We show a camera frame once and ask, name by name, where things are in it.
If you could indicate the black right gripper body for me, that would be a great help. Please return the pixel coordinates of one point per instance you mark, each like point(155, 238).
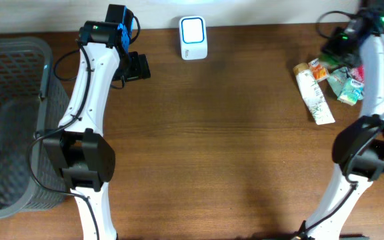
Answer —
point(337, 53)

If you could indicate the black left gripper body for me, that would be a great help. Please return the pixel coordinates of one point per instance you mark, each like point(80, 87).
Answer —
point(134, 64)

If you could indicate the mint green wipes packet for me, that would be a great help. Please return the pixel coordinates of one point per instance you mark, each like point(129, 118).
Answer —
point(338, 79)

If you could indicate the orange tissue pocket pack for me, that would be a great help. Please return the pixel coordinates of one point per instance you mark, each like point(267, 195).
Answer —
point(319, 72)

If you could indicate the white cream tube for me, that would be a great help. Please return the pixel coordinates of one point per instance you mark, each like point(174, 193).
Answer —
point(312, 95)

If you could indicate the green lid jar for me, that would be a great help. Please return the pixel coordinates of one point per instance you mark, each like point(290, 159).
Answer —
point(328, 62)

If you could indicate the red purple tissue pack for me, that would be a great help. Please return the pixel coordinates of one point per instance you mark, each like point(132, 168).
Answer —
point(357, 73)

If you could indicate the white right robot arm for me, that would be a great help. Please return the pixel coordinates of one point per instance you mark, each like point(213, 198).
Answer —
point(358, 151)

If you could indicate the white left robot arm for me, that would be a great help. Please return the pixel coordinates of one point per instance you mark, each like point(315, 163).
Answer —
point(76, 148)

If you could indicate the grey plastic basket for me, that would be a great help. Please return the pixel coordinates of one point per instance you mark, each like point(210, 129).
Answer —
point(31, 100)

